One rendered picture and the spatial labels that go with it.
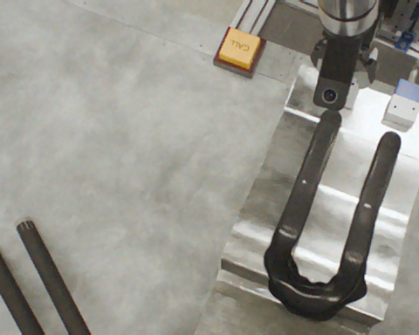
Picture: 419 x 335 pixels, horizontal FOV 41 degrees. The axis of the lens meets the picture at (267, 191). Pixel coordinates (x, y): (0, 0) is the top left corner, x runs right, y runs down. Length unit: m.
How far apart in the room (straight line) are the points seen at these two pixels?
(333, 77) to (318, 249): 0.26
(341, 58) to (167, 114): 0.41
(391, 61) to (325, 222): 1.01
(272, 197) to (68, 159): 0.39
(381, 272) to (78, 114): 0.62
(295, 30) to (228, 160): 0.88
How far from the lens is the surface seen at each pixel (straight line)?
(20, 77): 1.16
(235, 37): 1.08
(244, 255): 0.85
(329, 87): 0.78
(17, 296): 1.00
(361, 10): 0.69
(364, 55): 0.81
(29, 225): 1.03
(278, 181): 0.92
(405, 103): 0.97
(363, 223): 0.92
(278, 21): 1.84
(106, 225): 1.02
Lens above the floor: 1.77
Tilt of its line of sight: 75 degrees down
